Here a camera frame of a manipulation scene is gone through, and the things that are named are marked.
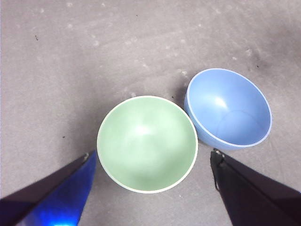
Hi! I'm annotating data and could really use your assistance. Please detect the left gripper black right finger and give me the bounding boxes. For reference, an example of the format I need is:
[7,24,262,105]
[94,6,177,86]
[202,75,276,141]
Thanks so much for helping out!
[210,148,301,226]

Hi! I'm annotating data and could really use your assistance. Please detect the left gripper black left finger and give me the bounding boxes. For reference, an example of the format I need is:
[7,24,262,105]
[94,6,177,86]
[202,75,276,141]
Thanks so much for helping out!
[0,150,98,226]

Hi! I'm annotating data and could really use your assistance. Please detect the green ribbed bowl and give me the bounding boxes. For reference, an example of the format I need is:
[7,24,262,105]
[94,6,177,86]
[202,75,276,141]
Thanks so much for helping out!
[96,95,199,194]

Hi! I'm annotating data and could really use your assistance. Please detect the blue ribbed bowl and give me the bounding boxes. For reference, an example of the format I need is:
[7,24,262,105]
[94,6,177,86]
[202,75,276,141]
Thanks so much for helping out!
[183,68,273,152]

